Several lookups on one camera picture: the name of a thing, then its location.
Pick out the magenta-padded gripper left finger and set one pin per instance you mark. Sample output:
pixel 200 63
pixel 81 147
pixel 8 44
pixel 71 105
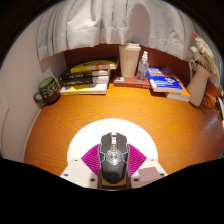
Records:
pixel 78 171

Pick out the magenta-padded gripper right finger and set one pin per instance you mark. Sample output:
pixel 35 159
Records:
pixel 140 160

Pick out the grey black computer mouse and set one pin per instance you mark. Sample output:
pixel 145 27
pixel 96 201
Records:
pixel 114 160

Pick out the round white mouse pad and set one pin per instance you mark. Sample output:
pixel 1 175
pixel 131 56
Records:
pixel 86 136

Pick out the red brown book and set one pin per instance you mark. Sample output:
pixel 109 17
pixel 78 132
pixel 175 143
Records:
pixel 128 81

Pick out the yellow white book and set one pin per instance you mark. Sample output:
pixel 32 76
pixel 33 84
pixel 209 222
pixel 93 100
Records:
pixel 83 89

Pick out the blue cover book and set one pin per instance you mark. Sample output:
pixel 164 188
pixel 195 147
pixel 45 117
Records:
pixel 163 80

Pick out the dark green mug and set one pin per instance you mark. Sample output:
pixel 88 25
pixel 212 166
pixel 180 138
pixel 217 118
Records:
pixel 48 90

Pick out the black spine book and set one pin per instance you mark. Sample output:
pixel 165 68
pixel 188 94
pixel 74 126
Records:
pixel 83 75
pixel 83 81

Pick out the clear spray bottle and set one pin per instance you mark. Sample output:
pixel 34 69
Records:
pixel 142 68

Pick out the cream ceramic vase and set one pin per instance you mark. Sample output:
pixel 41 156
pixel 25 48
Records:
pixel 198 86

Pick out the cream lidded tumbler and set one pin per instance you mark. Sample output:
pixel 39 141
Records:
pixel 129 61

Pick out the yellow black cover book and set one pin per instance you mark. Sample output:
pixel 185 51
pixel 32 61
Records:
pixel 93 66

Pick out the white flower bouquet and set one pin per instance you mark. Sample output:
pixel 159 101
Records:
pixel 206 55

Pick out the white curtain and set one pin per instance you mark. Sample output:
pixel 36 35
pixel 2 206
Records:
pixel 100 23

